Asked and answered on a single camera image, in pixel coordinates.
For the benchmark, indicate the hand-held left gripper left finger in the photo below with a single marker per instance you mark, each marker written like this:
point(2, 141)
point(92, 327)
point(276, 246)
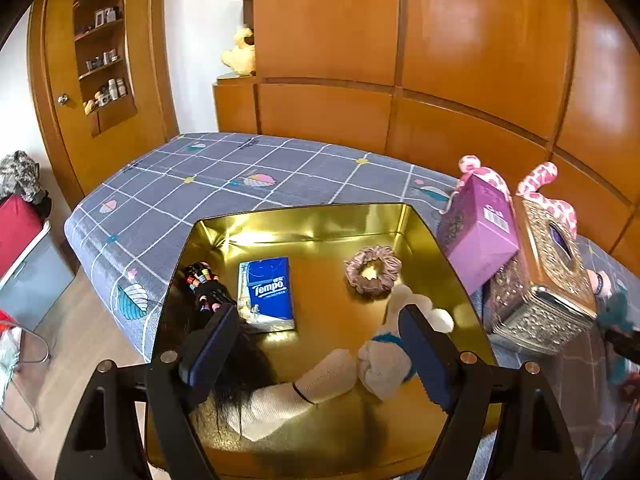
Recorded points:
point(210, 347)

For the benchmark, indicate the gold metal tray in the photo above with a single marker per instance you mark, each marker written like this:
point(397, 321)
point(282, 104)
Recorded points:
point(325, 240)

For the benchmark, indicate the round metal door knob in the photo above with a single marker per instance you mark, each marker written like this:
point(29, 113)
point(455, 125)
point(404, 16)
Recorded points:
point(62, 99)

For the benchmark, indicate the teal cloth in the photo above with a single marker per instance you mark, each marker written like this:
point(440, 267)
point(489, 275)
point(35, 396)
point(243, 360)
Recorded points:
point(7, 370)

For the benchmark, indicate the camouflage cloth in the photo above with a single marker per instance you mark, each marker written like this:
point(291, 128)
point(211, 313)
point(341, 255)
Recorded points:
point(22, 177)

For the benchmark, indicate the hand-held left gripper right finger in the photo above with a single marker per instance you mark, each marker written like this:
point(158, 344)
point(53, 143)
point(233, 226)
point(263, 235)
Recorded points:
point(425, 360)

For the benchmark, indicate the metal clothes hanger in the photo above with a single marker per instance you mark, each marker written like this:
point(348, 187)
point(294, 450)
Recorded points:
point(30, 360)

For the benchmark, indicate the red bag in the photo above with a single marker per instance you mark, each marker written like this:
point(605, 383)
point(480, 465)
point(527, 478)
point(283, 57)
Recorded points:
point(15, 230)

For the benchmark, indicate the beige cloth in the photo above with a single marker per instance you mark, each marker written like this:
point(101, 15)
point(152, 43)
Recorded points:
point(295, 390)

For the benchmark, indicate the wooden door with shelf niche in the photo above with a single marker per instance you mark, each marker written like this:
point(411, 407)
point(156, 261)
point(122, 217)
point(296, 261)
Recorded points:
point(100, 85)

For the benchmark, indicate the pink spotted plush toy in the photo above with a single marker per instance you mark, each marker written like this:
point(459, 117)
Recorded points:
point(545, 185)

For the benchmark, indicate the white plush toy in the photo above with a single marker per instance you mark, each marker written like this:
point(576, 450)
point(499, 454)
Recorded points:
point(387, 355)

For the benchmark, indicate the purple cardboard box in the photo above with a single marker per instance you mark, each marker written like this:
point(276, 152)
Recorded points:
point(482, 230)

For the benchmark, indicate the grey storage box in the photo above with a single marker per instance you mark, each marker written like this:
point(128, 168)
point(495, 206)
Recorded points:
point(37, 280)

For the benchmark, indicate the black hairpiece with coloured beads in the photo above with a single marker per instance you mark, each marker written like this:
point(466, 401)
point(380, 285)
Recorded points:
point(210, 292)

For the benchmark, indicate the shelf of small bottles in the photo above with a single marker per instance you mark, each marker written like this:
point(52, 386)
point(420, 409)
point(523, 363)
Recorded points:
point(102, 60)

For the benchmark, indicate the blue tissue packet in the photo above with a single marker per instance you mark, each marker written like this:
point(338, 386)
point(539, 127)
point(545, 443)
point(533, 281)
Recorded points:
point(265, 292)

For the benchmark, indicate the bed with grey plaid sheet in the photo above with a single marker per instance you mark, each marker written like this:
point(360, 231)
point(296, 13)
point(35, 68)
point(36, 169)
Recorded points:
point(210, 175)

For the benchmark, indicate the yellow plush toy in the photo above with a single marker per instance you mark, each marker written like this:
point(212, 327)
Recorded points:
point(240, 52)

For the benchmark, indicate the brown satin scrunchie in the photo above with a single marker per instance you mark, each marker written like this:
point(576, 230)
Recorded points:
point(372, 270)

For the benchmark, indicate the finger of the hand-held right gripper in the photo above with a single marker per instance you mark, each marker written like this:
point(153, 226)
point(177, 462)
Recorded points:
point(627, 342)

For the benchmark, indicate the wooden wardrobe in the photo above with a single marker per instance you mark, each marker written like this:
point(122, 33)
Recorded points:
point(450, 60)

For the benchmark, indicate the ornate gold tissue box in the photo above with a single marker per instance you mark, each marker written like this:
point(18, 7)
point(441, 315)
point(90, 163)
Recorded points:
point(545, 280)

